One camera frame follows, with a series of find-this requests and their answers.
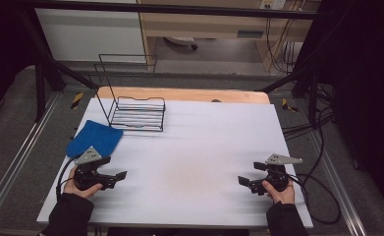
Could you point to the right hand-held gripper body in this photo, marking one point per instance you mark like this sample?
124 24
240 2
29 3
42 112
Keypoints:
277 175

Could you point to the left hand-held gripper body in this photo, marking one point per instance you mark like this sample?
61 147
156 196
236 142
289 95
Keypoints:
87 177

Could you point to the person's left hand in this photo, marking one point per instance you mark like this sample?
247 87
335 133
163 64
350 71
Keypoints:
71 188

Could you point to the person's right hand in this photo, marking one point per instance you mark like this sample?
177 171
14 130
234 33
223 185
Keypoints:
283 195

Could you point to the blue cloth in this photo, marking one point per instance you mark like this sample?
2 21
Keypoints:
94 137

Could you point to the white foam mat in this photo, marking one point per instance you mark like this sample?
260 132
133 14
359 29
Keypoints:
186 157

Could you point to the wooden table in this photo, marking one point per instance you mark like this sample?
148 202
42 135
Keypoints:
186 95

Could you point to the white cabinet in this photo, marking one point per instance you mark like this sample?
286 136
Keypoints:
88 36

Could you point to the chair caster base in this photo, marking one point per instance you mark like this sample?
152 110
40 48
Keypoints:
183 41

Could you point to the light wooden desk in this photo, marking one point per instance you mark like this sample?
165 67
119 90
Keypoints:
206 28

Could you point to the white power outlet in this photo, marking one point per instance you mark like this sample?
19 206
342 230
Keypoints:
273 4

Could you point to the aluminium floor rail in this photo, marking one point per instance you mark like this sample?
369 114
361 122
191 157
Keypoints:
26 141
337 183

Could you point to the black metal frame stand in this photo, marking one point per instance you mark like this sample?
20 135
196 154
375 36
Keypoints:
42 85
312 85

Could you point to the black metal frame crossbar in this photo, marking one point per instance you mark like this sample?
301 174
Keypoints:
179 9

